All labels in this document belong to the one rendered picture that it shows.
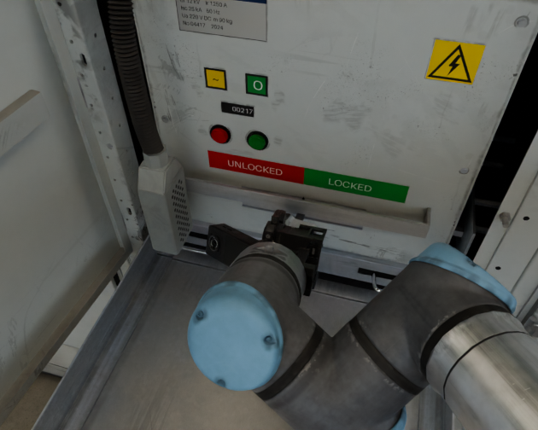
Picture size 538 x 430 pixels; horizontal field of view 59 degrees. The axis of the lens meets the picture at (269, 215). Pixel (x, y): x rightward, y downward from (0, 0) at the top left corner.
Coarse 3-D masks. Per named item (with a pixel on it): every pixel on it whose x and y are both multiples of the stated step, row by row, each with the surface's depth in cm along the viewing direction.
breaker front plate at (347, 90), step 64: (320, 0) 56; (384, 0) 54; (448, 0) 52; (512, 0) 50; (192, 64) 67; (256, 64) 64; (320, 64) 62; (384, 64) 59; (512, 64) 55; (192, 128) 75; (256, 128) 72; (320, 128) 68; (384, 128) 66; (448, 128) 63; (192, 192) 86; (320, 192) 77; (448, 192) 70; (384, 256) 84
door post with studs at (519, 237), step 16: (528, 160) 59; (528, 176) 60; (512, 192) 63; (528, 192) 62; (512, 208) 65; (528, 208) 63; (496, 224) 67; (512, 224) 66; (528, 224) 65; (496, 240) 69; (512, 240) 68; (528, 240) 67; (480, 256) 72; (496, 256) 71; (512, 256) 70; (528, 256) 69; (496, 272) 73; (512, 272) 72
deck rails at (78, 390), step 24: (144, 264) 90; (168, 264) 93; (120, 288) 83; (144, 288) 89; (120, 312) 84; (96, 336) 78; (120, 336) 82; (96, 360) 79; (72, 384) 73; (96, 384) 77; (48, 408) 68; (72, 408) 74; (432, 408) 74
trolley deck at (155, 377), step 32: (160, 288) 90; (192, 288) 90; (160, 320) 85; (320, 320) 85; (128, 352) 81; (160, 352) 81; (128, 384) 77; (160, 384) 77; (192, 384) 77; (96, 416) 73; (128, 416) 73; (160, 416) 73; (192, 416) 73; (224, 416) 73; (256, 416) 73; (416, 416) 73
